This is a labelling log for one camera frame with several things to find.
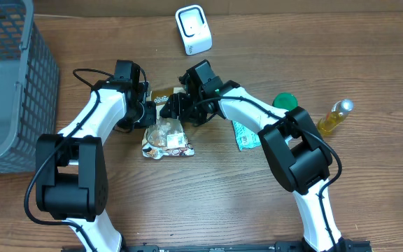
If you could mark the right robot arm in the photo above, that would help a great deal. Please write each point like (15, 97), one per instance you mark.
(297, 155)

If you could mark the green lid jar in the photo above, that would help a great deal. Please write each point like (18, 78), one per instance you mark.
(285, 100)

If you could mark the yellow dish soap bottle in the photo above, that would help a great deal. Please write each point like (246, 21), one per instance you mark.
(337, 115)

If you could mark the brown snack bag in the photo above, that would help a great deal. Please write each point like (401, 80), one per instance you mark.
(166, 138)

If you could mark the grey plastic mesh basket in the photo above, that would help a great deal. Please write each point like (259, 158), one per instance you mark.
(29, 86)

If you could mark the white barcode scanner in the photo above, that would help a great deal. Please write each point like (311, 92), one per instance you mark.
(194, 29)

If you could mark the teal wet wipes pack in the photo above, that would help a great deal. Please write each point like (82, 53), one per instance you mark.
(245, 138)

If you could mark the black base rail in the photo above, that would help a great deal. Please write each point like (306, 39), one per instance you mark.
(346, 245)

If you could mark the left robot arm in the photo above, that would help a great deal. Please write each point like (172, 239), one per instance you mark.
(70, 186)

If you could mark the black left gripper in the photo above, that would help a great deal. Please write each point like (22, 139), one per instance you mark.
(148, 114)

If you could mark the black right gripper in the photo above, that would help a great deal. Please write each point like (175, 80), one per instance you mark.
(180, 103)

